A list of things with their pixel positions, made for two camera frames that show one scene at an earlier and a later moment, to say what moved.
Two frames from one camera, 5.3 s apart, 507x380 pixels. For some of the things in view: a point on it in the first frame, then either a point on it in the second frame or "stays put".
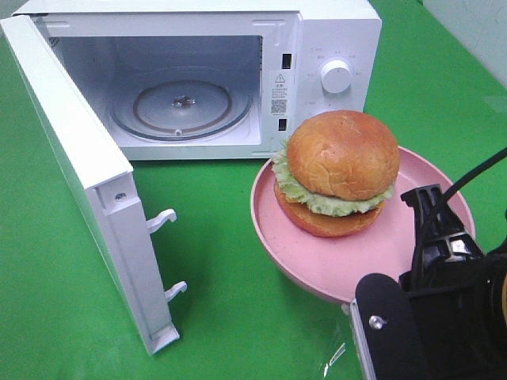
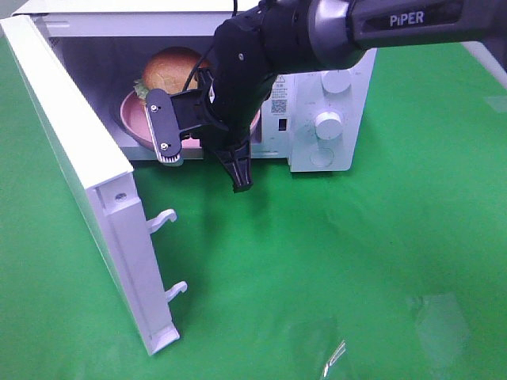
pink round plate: [332, 266] → [133, 119]
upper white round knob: [336, 76] stays put
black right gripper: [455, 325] → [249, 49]
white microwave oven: [214, 80] stays put
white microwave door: [104, 184] stays put
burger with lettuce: [335, 171] → [169, 69]
